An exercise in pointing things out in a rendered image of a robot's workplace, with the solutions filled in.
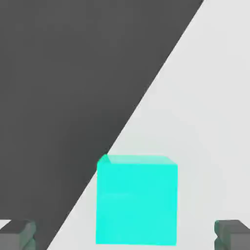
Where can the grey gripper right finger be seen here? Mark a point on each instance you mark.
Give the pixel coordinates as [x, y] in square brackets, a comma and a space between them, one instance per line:
[232, 236]

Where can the small cyan cube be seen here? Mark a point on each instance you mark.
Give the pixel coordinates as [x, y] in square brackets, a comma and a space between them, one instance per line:
[136, 203]

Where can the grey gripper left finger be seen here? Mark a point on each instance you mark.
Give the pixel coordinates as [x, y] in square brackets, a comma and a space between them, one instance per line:
[17, 235]

